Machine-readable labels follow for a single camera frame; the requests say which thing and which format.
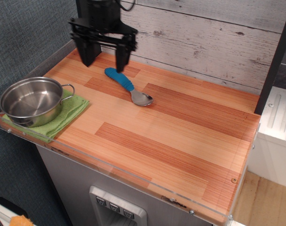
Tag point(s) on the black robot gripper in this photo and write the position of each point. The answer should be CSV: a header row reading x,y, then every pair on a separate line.
x,y
102,25

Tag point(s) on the blue handled metal spoon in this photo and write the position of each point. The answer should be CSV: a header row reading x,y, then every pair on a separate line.
x,y
137,97

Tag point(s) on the stainless steel pot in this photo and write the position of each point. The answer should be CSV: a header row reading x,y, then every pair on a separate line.
x,y
35,101

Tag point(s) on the green folded cloth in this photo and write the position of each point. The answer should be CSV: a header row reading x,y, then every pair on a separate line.
x,y
71,108

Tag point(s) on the silver toy fridge cabinet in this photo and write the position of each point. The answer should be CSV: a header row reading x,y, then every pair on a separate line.
x,y
92,198

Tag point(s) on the orange object bottom left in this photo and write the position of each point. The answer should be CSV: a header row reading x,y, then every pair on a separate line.
x,y
20,221

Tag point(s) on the white appliance right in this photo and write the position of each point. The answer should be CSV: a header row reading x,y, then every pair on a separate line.
x,y
267,158

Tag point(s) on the clear acrylic edge guard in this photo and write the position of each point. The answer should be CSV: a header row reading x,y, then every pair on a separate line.
x,y
194,165

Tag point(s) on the dark vertical post right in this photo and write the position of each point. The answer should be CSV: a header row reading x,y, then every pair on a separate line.
x,y
272,73

